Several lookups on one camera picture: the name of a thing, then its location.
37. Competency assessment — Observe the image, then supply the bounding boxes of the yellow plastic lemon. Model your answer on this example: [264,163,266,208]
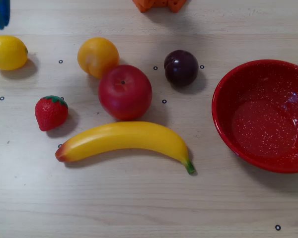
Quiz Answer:
[0,35,29,71]

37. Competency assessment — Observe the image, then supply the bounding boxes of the red speckled enamel bowl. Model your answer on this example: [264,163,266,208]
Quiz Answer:
[211,59,298,174]

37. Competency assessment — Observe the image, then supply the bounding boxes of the yellow orange plastic peach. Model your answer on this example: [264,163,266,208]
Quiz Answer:
[77,37,120,79]

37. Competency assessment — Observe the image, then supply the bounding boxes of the red plastic strawberry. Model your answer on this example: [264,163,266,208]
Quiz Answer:
[34,95,69,132]

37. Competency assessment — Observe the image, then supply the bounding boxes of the red plastic apple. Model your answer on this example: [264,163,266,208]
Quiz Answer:
[97,64,153,121]

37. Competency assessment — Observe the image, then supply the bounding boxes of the yellow plastic banana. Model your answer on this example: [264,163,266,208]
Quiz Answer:
[55,120,196,175]

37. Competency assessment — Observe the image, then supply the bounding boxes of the dark purple plastic plum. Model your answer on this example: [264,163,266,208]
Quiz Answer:
[163,50,199,87]

